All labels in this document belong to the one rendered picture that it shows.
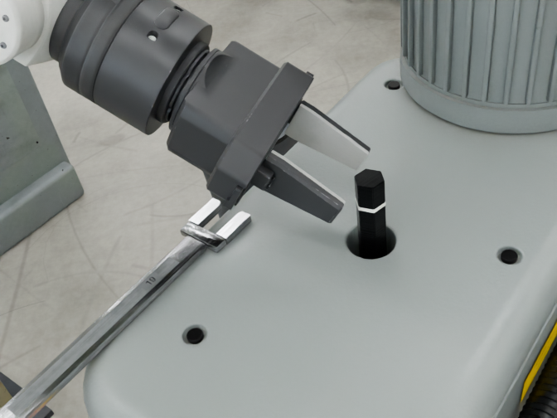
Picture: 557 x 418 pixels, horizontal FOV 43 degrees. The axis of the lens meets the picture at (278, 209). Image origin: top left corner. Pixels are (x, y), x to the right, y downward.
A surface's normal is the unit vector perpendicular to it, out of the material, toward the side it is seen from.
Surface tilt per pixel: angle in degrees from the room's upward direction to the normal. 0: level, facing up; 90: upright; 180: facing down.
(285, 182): 90
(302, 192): 90
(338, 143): 91
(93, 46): 62
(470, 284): 0
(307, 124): 90
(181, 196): 0
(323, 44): 0
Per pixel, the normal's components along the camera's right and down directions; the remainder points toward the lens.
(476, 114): -0.46, 0.66
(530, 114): -0.09, 0.70
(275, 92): 0.35, -0.53
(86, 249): -0.13, -0.72
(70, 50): -0.23, 0.43
